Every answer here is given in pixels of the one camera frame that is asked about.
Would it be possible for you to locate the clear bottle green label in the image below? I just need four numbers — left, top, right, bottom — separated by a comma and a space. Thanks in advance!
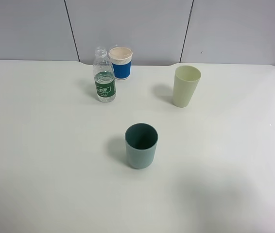
93, 47, 116, 103

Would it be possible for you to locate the tall pale yellow cup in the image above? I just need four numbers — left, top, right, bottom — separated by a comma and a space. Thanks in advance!
172, 66, 201, 108

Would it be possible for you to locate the short teal cup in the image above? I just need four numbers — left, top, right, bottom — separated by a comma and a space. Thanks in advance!
124, 123, 158, 169

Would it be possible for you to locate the blue sleeved paper cup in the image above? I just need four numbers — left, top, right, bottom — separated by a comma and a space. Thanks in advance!
108, 45, 133, 80

